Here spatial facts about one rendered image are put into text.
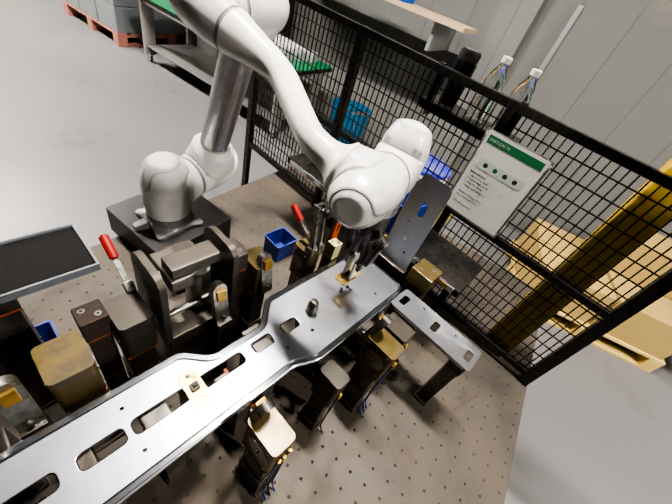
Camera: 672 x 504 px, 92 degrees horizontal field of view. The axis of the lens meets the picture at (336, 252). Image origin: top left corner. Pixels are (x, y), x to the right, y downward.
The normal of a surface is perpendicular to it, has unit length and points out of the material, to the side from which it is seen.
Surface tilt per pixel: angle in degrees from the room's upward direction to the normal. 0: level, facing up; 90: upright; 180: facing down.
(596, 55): 90
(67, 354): 0
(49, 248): 0
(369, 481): 0
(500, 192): 90
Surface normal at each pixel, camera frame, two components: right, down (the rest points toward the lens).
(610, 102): -0.55, 0.45
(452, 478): 0.26, -0.70
